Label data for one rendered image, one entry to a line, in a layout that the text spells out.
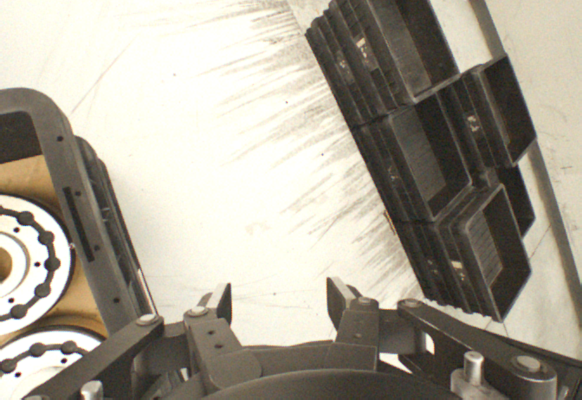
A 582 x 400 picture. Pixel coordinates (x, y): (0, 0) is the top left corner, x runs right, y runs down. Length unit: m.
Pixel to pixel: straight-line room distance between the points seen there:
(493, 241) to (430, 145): 0.46
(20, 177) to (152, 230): 0.18
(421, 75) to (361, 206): 0.70
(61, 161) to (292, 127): 0.37
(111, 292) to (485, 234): 1.28
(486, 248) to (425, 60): 0.76
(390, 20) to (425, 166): 0.56
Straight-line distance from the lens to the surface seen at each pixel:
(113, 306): 0.20
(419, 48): 1.19
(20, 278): 0.28
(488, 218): 1.34
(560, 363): 1.76
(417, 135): 1.23
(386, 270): 0.61
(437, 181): 1.29
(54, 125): 0.21
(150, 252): 0.43
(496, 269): 1.43
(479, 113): 1.30
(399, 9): 1.21
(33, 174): 0.31
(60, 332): 0.28
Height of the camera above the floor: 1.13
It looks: 63 degrees down
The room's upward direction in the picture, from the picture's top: 78 degrees clockwise
